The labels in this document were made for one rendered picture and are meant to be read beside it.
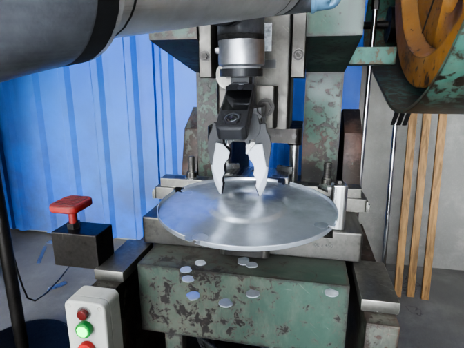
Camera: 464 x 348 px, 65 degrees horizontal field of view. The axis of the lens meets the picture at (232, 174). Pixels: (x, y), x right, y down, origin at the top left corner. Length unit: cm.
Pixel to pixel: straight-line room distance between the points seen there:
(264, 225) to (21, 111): 219
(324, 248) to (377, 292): 13
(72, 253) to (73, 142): 165
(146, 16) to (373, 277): 61
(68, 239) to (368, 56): 75
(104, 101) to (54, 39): 207
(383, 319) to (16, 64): 60
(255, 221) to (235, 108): 17
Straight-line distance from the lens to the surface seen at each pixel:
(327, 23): 70
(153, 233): 81
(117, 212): 238
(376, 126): 202
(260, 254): 73
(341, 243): 74
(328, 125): 100
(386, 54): 94
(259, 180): 61
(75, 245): 76
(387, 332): 66
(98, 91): 224
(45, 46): 18
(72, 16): 18
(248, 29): 59
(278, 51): 74
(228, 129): 52
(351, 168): 109
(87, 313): 69
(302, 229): 54
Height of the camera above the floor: 99
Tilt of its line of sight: 14 degrees down
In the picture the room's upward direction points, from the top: straight up
